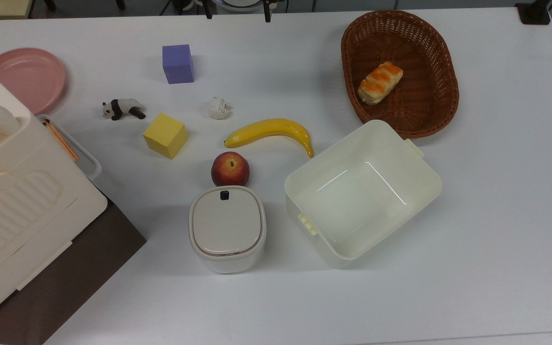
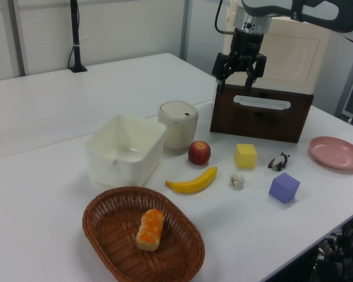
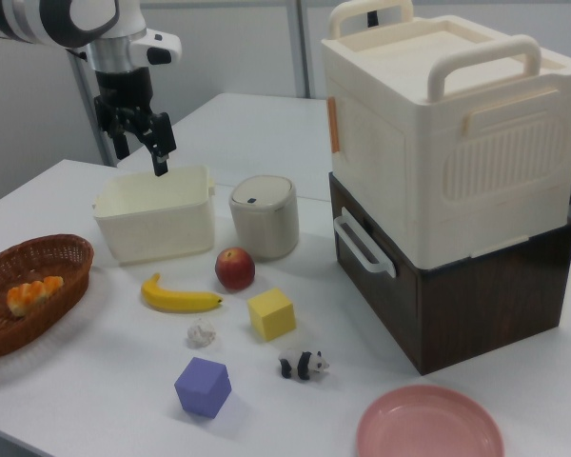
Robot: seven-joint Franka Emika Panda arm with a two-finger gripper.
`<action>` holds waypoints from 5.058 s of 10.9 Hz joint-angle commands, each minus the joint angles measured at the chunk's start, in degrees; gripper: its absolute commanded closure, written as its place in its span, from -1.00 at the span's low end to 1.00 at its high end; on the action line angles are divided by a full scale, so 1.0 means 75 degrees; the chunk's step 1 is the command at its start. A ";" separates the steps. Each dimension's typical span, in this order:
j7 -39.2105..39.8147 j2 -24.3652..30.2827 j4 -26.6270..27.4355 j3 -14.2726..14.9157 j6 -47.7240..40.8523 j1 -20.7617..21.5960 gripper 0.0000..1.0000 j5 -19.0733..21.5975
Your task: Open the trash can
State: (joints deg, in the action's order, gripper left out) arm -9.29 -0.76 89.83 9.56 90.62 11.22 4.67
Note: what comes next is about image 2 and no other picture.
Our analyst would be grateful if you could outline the small cream trash can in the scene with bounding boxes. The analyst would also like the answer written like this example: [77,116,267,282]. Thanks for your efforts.
[157,100,199,151]

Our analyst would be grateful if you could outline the white plastic storage bin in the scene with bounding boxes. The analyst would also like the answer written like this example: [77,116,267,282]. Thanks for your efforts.
[84,113,168,188]

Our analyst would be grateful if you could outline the yellow banana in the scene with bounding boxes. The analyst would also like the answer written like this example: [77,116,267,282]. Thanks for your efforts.
[164,166,218,194]

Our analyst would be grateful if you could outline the purple cube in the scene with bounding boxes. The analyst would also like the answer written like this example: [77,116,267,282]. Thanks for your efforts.
[268,172,301,205]

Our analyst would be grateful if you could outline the yellow cube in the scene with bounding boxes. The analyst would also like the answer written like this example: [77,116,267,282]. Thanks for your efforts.
[234,143,258,169]

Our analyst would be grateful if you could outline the black cable bundle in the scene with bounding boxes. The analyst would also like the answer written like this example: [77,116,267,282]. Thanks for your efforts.
[311,217,353,282]

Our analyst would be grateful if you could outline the brown wicker basket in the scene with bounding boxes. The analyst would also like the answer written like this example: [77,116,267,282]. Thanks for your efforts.
[82,186,206,282]

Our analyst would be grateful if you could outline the red apple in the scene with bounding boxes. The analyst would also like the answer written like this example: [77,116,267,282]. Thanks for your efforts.
[188,140,212,166]

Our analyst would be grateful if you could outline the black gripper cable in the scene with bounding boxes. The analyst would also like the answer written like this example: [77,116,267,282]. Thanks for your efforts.
[214,0,235,35]

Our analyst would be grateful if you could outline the panda toy figure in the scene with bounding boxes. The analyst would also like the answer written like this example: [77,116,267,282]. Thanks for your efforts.
[267,152,291,172]

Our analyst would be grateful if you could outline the crumpled paper ball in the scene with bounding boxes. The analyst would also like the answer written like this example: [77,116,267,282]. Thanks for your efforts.
[228,173,246,189]

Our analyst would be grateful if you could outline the orange glazed bread loaf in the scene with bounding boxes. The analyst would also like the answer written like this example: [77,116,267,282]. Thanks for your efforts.
[135,209,165,251]

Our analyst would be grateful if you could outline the dark brown drawer cabinet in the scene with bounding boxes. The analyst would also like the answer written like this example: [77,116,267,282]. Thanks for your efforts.
[209,82,315,144]

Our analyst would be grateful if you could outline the pink plate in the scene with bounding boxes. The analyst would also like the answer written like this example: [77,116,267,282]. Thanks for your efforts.
[308,136,353,171]

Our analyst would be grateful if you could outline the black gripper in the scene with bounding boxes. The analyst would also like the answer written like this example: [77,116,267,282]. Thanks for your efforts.
[211,28,267,94]

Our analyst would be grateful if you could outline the black pole stand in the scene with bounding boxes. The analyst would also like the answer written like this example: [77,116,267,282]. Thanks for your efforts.
[67,0,88,73]

